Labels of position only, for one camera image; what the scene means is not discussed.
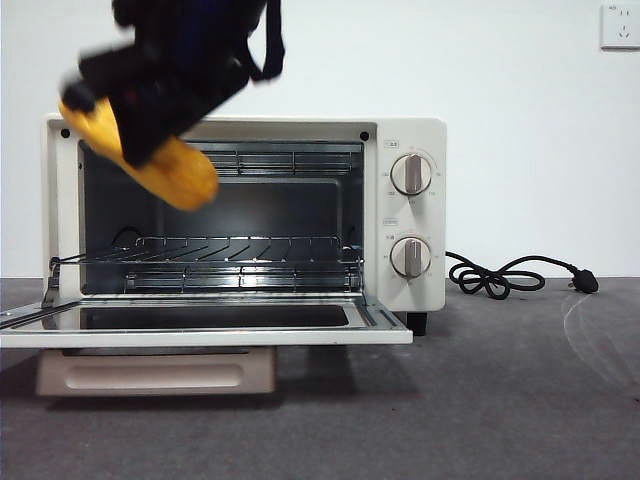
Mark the yellow corn cob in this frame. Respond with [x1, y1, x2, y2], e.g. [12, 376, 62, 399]
[58, 96, 221, 211]

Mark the oven glass door with handle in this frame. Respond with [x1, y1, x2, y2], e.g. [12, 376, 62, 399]
[0, 292, 415, 399]

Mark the cream oven dial knob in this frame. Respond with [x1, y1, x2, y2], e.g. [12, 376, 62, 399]
[389, 153, 434, 196]
[389, 236, 433, 280]

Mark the cream Toshiba toaster oven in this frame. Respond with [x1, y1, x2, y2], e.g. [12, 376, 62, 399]
[42, 113, 448, 337]

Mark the metal heater guard grille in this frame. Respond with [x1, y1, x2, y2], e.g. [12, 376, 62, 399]
[124, 267, 362, 292]
[207, 149, 354, 175]

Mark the wire oven rack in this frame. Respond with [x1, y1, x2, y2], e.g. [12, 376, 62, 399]
[49, 235, 366, 266]

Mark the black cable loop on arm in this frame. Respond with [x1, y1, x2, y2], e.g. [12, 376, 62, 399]
[247, 0, 287, 85]

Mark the black power cable with plug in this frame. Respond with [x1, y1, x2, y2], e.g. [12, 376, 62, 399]
[446, 249, 600, 296]

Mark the white wall socket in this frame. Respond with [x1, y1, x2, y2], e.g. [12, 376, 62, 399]
[599, 3, 640, 51]

